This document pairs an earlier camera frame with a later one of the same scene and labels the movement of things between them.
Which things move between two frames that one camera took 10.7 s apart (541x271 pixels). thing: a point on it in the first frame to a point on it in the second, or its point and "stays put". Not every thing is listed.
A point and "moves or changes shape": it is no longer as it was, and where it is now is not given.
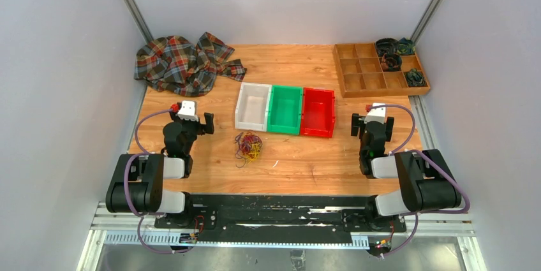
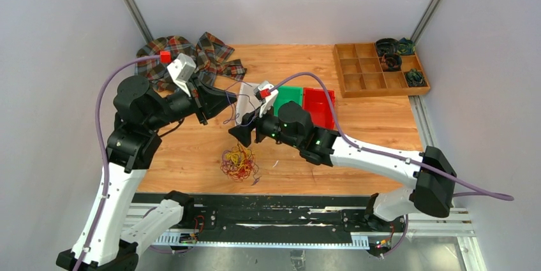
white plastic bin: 252,108 stays put
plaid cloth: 173,64 stays put
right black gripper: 358,124 to 243,133
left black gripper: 203,129 to 203,100
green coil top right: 406,46 stays put
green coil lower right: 415,78 stays put
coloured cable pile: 249,145 moves or changes shape
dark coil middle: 391,62 stays put
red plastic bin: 318,114 stays put
